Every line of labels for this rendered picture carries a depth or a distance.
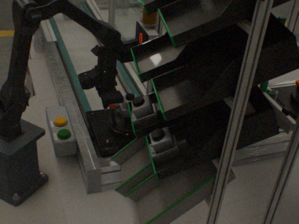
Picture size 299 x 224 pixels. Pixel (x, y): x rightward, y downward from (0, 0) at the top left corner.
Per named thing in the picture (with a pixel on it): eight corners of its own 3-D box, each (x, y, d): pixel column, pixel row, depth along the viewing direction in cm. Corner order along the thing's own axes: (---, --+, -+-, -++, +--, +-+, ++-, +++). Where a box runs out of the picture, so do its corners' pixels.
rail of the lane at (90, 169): (86, 194, 132) (86, 168, 126) (45, 61, 200) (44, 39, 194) (104, 191, 134) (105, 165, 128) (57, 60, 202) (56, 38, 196)
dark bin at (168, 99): (165, 122, 84) (152, 93, 80) (154, 87, 95) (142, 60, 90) (301, 68, 82) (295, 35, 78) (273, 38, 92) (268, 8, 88)
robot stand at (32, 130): (-19, 187, 131) (-30, 136, 120) (15, 162, 142) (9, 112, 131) (16, 207, 126) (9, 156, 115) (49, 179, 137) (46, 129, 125)
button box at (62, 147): (55, 157, 139) (54, 142, 136) (46, 120, 155) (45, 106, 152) (77, 154, 142) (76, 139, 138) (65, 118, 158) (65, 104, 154)
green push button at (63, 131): (58, 142, 138) (58, 137, 137) (57, 134, 141) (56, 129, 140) (71, 139, 139) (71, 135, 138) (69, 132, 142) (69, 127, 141)
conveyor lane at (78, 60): (102, 180, 138) (103, 157, 133) (58, 59, 202) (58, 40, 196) (183, 165, 147) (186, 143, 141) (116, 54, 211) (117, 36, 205)
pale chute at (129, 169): (125, 198, 115) (114, 190, 113) (120, 165, 126) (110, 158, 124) (208, 138, 108) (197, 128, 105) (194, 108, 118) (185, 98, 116)
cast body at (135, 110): (136, 130, 107) (126, 109, 103) (135, 119, 110) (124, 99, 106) (167, 118, 106) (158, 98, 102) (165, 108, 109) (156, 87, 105)
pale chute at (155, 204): (143, 242, 104) (131, 234, 102) (136, 202, 114) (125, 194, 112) (236, 178, 96) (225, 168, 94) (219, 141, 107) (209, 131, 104)
